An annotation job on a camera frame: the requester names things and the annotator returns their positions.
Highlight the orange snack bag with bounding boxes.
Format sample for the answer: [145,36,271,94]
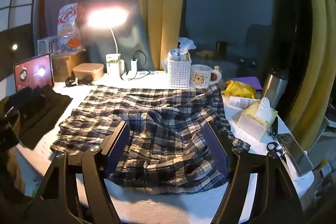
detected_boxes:
[57,2,82,49]

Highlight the stainless steel thermos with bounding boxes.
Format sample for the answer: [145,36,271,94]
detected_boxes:
[261,69,290,109]

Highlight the cardboard box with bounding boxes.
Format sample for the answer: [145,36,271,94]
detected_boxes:
[51,51,89,81]

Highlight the white tube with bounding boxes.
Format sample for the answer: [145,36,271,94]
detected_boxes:
[229,96,261,109]

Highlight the yellow plastic bag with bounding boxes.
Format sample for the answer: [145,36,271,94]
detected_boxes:
[225,80,257,99]

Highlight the white desk lamp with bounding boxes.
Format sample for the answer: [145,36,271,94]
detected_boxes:
[87,5,130,75]

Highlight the colourful printed box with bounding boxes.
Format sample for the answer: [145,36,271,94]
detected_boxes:
[37,37,60,56]

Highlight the smartphone in clear case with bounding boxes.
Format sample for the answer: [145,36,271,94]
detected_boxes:
[278,133,315,178]

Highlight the green and white milk carton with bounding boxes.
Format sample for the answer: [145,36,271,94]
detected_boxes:
[106,54,122,75]

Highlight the black charger cable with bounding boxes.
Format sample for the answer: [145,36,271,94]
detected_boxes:
[133,50,148,70]

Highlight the tablet with red screen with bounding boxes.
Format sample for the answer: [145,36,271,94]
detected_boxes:
[14,54,55,93]

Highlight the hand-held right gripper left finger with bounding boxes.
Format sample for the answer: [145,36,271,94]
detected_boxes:
[22,121,131,224]

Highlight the yellow tissue box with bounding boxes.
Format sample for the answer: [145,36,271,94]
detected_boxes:
[237,97,279,142]

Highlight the white plastic basket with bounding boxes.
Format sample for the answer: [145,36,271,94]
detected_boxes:
[167,58,193,88]

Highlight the plaid pants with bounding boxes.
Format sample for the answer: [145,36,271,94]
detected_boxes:
[50,84,251,194]

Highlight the blue and white packet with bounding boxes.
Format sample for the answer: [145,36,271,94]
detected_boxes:
[121,70,158,81]

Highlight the white bear print mug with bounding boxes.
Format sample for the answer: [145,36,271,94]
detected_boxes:
[190,64,222,89]

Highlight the brown lidded food container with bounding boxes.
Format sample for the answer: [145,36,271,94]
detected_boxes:
[72,63,105,82]

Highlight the white plastic bag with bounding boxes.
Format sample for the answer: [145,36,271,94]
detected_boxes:
[178,37,197,52]

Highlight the yellow curtain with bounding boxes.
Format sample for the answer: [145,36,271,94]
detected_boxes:
[273,0,336,152]
[129,0,188,72]

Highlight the purple cloth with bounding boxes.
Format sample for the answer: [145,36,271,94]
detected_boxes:
[236,76,263,91]

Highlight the bundled black cable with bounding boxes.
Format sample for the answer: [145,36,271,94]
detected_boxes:
[65,75,94,88]

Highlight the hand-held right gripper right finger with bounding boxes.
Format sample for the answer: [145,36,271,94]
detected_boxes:
[203,121,307,224]

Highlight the black scissors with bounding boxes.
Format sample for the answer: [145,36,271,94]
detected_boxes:
[266,116,284,159]

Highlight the white textured tablecloth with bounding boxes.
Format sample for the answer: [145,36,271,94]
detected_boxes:
[16,70,315,224]

